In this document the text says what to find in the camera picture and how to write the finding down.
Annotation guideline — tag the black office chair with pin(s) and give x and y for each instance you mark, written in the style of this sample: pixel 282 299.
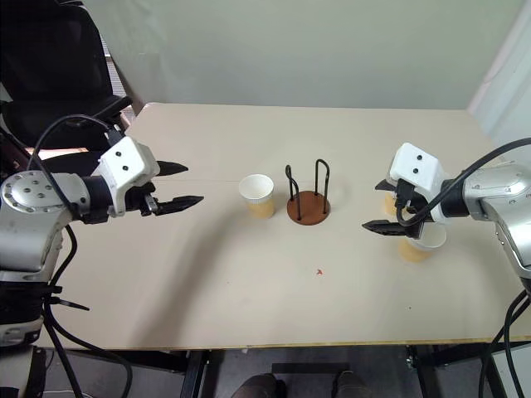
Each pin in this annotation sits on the black office chair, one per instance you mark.
pixel 54 62

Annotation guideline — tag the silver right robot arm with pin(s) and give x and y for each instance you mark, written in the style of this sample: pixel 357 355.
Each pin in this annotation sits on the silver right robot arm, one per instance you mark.
pixel 498 188

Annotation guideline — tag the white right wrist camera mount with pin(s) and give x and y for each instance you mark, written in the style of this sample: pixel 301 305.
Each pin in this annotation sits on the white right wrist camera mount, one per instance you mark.
pixel 419 168

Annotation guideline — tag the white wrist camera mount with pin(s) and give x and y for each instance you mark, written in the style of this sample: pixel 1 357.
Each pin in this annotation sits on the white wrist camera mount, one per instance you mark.
pixel 419 168
pixel 124 166

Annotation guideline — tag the tan paper cup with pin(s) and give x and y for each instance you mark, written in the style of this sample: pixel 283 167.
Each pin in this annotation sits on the tan paper cup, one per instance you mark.
pixel 389 205
pixel 257 195
pixel 415 253

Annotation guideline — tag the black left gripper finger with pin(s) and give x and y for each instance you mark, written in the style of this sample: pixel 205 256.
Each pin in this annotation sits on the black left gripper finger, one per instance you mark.
pixel 178 204
pixel 171 167

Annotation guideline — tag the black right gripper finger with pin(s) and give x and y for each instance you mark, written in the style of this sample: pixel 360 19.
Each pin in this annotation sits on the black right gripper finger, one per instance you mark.
pixel 383 227
pixel 383 185

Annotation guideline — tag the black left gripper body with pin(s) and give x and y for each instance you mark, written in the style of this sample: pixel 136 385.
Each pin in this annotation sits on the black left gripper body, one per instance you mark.
pixel 139 201

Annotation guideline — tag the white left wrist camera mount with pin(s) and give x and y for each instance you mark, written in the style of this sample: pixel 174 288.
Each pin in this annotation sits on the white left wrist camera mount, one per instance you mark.
pixel 124 166

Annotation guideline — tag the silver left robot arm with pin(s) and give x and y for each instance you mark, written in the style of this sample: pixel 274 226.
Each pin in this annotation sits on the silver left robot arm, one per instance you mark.
pixel 37 215

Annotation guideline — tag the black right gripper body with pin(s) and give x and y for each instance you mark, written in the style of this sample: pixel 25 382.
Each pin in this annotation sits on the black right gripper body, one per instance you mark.
pixel 418 207

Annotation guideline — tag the small red scrap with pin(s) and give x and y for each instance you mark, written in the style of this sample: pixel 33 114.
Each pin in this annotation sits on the small red scrap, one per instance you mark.
pixel 319 272

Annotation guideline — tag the black metal table frame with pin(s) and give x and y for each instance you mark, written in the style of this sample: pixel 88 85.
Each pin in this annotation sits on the black metal table frame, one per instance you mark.
pixel 199 373

